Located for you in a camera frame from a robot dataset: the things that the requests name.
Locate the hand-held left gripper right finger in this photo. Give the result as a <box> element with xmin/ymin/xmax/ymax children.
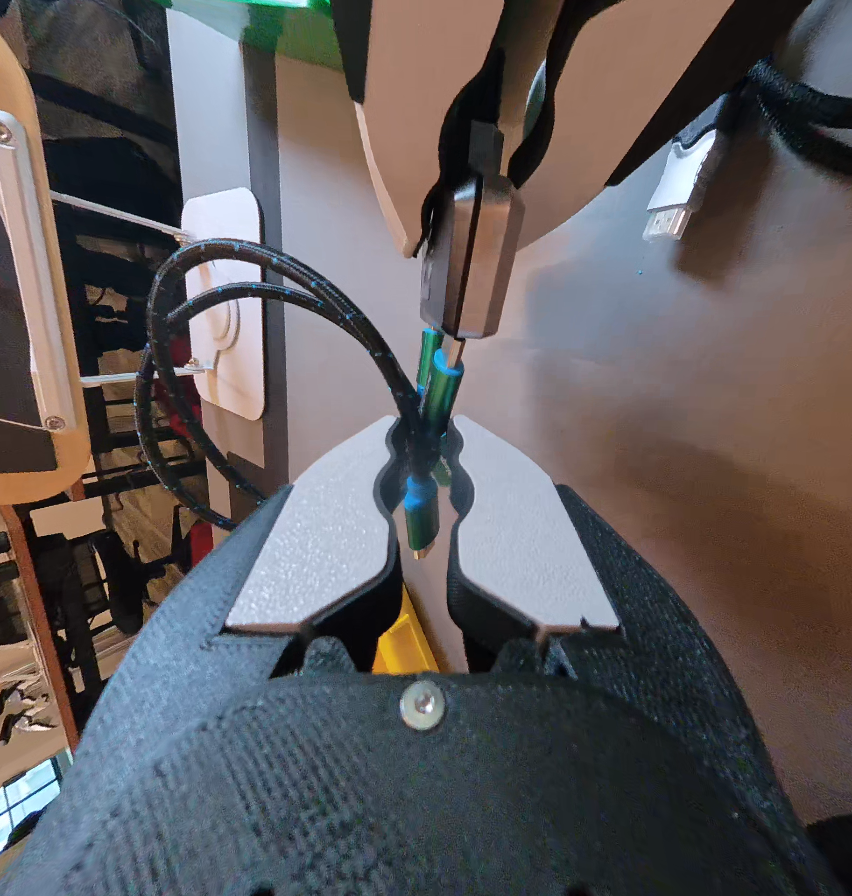
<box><xmin>447</xmin><ymin>416</ymin><xmax>623</xmax><ymax>642</ymax></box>

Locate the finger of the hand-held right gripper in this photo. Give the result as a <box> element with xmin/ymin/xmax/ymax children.
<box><xmin>353</xmin><ymin>0</ymin><xmax>508</xmax><ymax>260</ymax></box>
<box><xmin>503</xmin><ymin>0</ymin><xmax>735</xmax><ymax>253</ymax></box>

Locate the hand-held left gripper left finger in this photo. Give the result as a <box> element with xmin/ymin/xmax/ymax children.
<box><xmin>226</xmin><ymin>416</ymin><xmax>403</xmax><ymax>642</ymax></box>

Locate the black HDMI cable green plug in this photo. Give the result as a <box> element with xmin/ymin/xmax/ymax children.
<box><xmin>135</xmin><ymin>280</ymin><xmax>469</xmax><ymax>564</ymax></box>
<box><xmin>146</xmin><ymin>238</ymin><xmax>448</xmax><ymax>484</ymax></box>

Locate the black braided cable silver plug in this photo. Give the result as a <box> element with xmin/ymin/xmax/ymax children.
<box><xmin>643</xmin><ymin>56</ymin><xmax>852</xmax><ymax>243</ymax></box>

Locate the yellow plastic bin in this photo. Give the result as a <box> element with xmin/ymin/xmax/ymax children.
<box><xmin>370</xmin><ymin>586</ymin><xmax>444</xmax><ymax>677</ymax></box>

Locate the green plastic bin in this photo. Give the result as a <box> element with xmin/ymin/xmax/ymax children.
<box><xmin>167</xmin><ymin>0</ymin><xmax>345</xmax><ymax>68</ymax></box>

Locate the black HDMI switch box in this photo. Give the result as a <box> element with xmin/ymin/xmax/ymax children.
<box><xmin>419</xmin><ymin>171</ymin><xmax>528</xmax><ymax>341</ymax></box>

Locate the black panel with wooden rim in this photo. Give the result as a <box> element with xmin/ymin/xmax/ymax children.
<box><xmin>0</xmin><ymin>0</ymin><xmax>93</xmax><ymax>508</ymax></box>

